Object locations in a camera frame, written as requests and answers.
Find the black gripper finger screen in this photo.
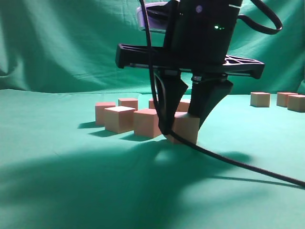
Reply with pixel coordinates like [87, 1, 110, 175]
[188, 77, 233, 129]
[154, 70, 188, 135]

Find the green cloth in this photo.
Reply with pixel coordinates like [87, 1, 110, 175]
[0, 0, 305, 229]

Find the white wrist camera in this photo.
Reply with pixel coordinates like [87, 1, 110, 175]
[145, 2, 170, 33]

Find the wooden cube column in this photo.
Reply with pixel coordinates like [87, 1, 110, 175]
[133, 108, 161, 138]
[276, 92, 298, 107]
[287, 94, 305, 113]
[250, 92, 271, 107]
[172, 112, 200, 144]

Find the wooden cube placed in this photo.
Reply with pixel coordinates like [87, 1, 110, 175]
[176, 99, 191, 112]
[118, 98, 138, 111]
[148, 98, 155, 109]
[95, 102, 116, 125]

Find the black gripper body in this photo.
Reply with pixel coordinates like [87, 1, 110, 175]
[115, 0, 264, 79]

